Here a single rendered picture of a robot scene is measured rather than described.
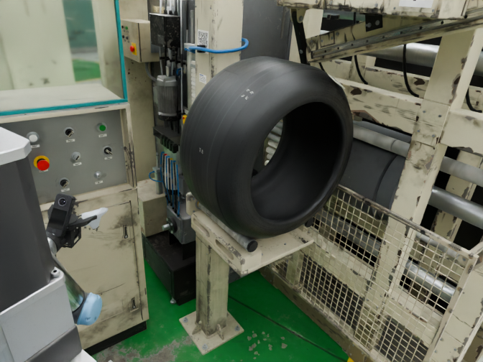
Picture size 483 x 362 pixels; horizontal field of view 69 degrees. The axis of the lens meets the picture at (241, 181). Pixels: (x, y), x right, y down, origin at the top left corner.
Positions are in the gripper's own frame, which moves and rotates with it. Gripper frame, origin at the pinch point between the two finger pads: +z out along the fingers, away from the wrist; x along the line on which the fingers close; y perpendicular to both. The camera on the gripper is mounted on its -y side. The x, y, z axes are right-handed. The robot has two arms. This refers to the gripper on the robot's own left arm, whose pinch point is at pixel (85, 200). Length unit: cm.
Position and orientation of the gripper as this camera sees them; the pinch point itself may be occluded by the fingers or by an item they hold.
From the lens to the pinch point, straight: 120.5
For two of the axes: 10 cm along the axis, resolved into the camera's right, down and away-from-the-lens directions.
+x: 9.7, 2.3, -0.4
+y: -1.9, 8.6, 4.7
